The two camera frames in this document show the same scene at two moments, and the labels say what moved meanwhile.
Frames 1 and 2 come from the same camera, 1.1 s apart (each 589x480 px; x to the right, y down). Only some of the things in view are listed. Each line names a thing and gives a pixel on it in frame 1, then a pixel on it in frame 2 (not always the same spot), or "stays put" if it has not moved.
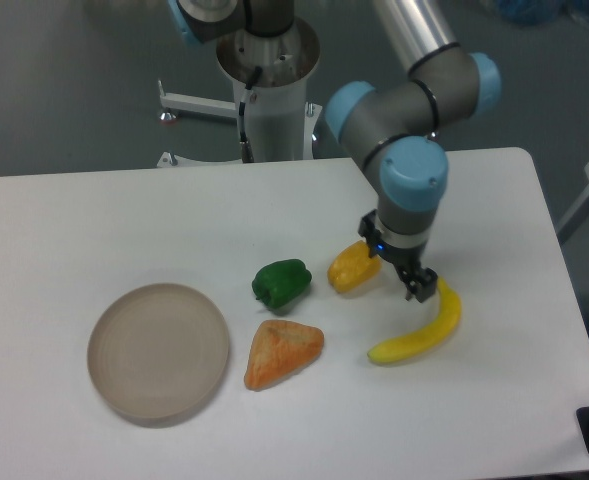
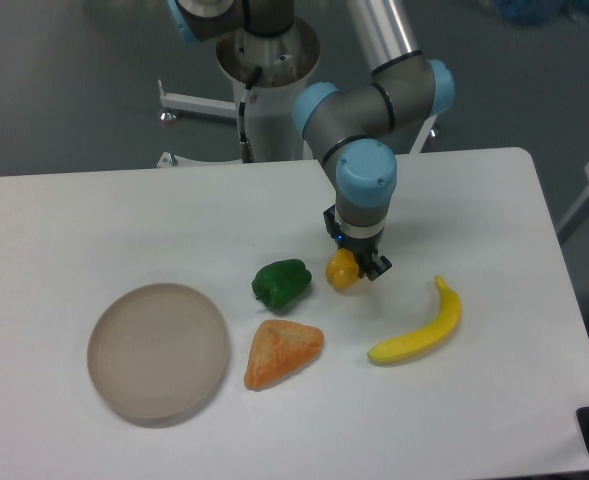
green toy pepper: (281, 283) stays put
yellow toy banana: (402, 348) stays put
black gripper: (421, 283) -> (364, 248)
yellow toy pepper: (352, 267) stays put
